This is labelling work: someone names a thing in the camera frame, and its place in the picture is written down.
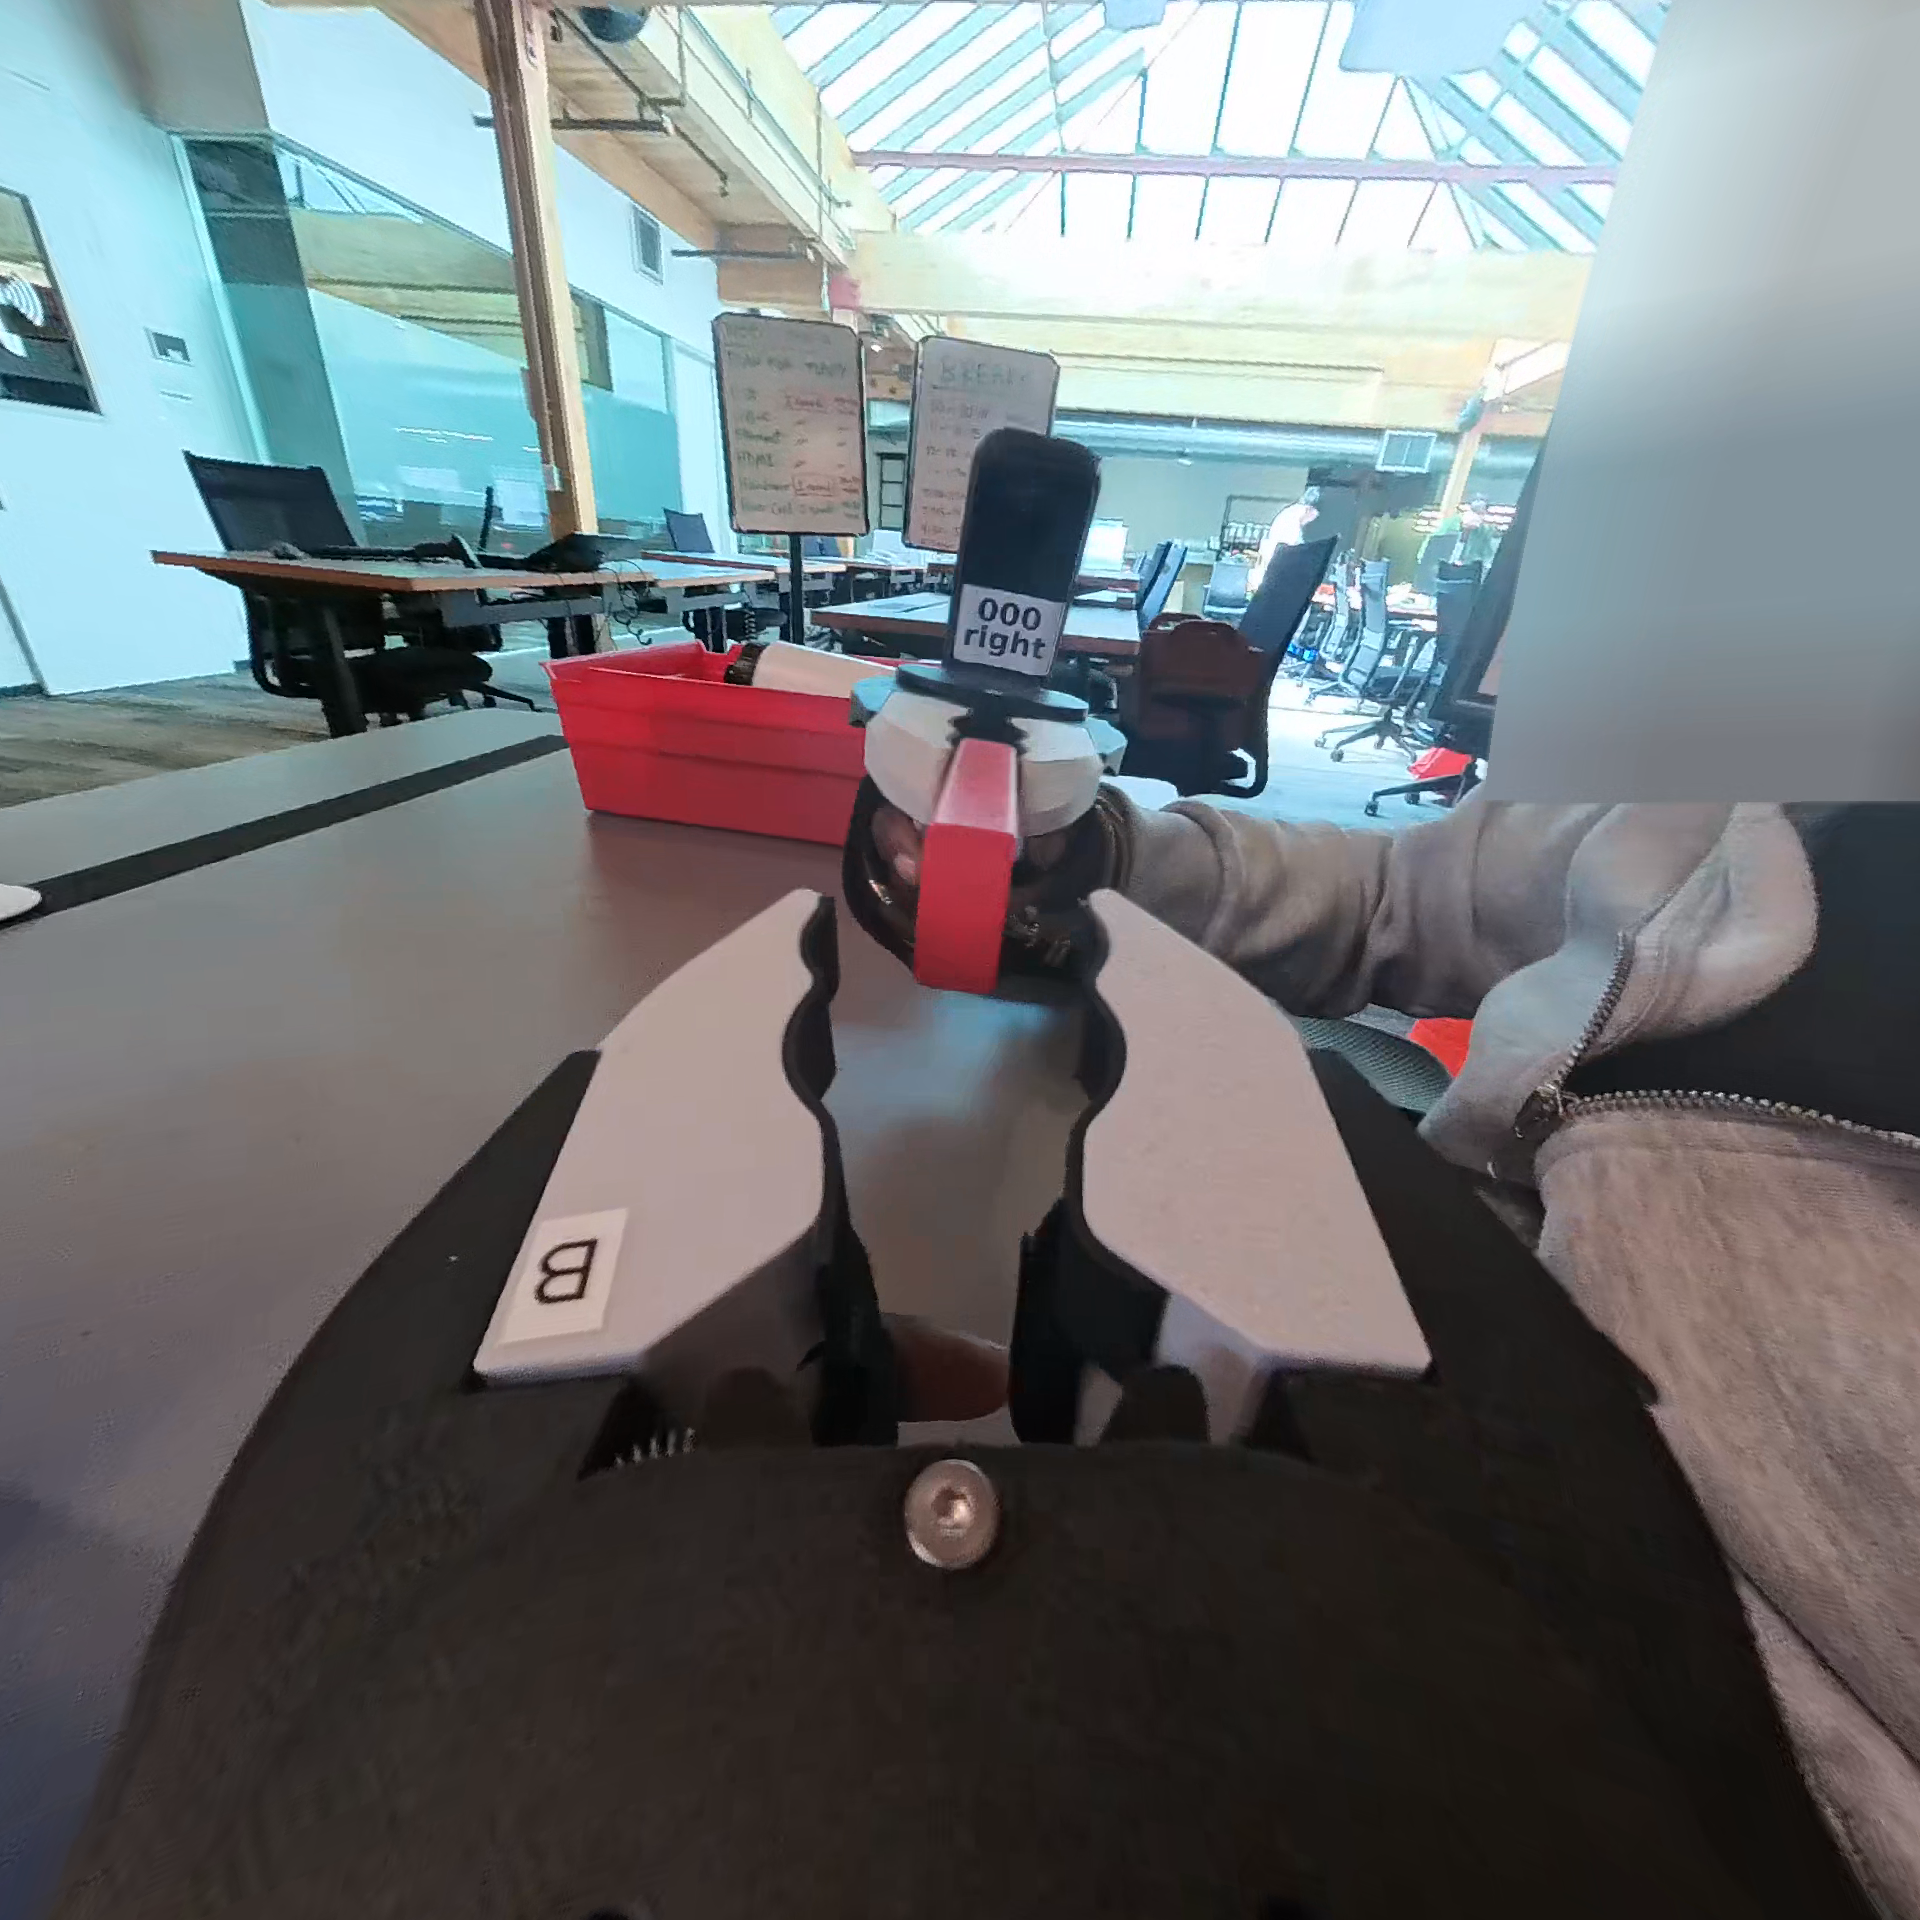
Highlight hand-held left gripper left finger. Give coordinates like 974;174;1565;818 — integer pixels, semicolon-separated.
472;887;846;1440

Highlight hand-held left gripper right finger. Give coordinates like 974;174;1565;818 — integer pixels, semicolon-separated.
1067;887;1433;1441

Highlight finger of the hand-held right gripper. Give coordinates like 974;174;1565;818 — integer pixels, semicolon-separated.
1016;732;1108;837
866;703;965;822

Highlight red rectangular block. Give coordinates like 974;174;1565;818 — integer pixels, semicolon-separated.
914;741;1024;996

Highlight red plastic bin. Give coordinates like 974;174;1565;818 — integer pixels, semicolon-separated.
542;641;905;845

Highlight person's right forearm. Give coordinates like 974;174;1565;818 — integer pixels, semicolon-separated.
1115;801;1596;1025

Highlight person's right hand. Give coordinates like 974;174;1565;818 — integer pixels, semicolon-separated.
858;797;1111;965

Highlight handwritten whiteboard on stand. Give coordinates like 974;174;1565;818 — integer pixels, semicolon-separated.
902;333;1062;560
712;311;871;649

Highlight white bottle black cap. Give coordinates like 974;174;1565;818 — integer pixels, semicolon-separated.
723;641;890;703

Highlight brown chair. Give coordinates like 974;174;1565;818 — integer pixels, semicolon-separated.
1124;613;1272;799

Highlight black perforated armrest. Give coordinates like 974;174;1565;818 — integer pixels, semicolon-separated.
1295;1012;1451;1116

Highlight black office chair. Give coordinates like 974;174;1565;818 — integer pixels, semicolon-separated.
1316;553;1446;761
182;450;537;717

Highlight person's grey hooded jacket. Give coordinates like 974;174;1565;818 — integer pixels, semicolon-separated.
1416;801;1920;1920

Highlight person's black shirt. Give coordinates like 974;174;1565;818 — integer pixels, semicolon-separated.
1574;801;1920;1158

